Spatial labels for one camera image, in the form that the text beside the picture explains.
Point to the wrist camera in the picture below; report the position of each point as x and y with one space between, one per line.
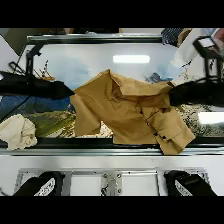
30 60
204 42

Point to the tan long-sleeved shirt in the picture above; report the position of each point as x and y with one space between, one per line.
126 113

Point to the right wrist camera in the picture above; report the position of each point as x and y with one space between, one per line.
204 42

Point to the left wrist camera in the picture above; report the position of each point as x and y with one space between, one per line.
30 60

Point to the cream garment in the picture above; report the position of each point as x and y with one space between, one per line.
16 131

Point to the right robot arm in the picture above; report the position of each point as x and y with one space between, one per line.
196 93

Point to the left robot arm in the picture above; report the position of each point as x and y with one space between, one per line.
33 87

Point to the silver frame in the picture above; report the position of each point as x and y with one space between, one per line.
113 151

